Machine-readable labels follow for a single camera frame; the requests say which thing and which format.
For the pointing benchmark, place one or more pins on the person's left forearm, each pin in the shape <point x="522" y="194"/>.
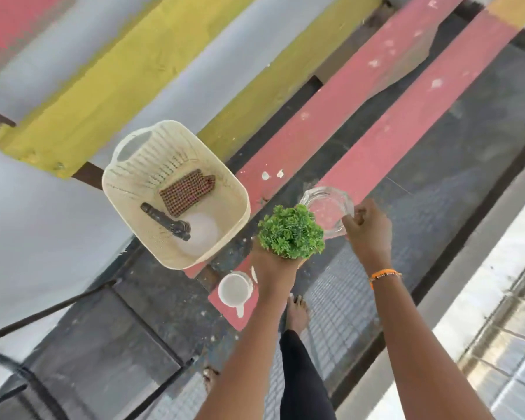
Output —
<point x="245" y="363"/>

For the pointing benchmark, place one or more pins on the narrow yellow painted plank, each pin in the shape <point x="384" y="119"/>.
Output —
<point x="280" y="78"/>

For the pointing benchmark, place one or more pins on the person's right thumb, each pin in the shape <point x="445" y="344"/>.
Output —
<point x="349" y="223"/>

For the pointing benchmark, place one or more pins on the clear glass bowl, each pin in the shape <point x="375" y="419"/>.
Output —
<point x="326" y="207"/>

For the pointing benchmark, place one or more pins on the white round lid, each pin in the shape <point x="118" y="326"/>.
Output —
<point x="203" y="234"/>

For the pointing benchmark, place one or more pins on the person's left foot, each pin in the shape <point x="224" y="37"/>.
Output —
<point x="210" y="378"/>

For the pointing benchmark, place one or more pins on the person's right hand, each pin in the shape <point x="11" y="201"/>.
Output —
<point x="369" y="240"/>

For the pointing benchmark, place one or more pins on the red painted bench plank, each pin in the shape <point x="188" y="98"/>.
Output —
<point x="332" y="100"/>

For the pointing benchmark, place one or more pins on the person's right forearm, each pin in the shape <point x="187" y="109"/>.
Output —
<point x="420" y="345"/>

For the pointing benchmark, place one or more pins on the person's left hand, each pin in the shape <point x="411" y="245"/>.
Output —
<point x="274" y="273"/>

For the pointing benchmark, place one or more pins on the cream plastic basket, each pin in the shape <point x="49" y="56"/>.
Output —
<point x="127" y="179"/>

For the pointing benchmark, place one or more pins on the brown checkered cloth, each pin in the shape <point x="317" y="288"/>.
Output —
<point x="186" y="192"/>

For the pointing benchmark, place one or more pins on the black tap fitting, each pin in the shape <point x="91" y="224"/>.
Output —
<point x="164" y="220"/>

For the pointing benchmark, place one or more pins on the green artificial plant bunch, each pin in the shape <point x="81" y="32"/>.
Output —
<point x="291" y="231"/>

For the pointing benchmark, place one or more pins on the red and yellow bench plank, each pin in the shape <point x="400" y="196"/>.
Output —
<point x="420" y="109"/>

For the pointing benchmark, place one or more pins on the person's black trouser leg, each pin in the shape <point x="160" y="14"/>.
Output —
<point x="304" y="380"/>

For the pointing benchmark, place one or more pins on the person's foot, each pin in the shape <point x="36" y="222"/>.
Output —
<point x="297" y="312"/>
<point x="210" y="378"/>

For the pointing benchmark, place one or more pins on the white mug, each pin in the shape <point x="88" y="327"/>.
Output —
<point x="235" y="289"/>

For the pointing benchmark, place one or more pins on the black metal chair frame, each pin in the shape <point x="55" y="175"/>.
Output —
<point x="39" y="312"/>

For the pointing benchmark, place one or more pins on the person's right foot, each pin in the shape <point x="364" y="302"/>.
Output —
<point x="297" y="312"/>

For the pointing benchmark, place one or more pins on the wide yellow painted plank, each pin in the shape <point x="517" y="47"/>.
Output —
<point x="113" y="83"/>

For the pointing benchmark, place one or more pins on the metal railing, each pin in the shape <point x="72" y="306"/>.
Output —
<point x="507" y="336"/>

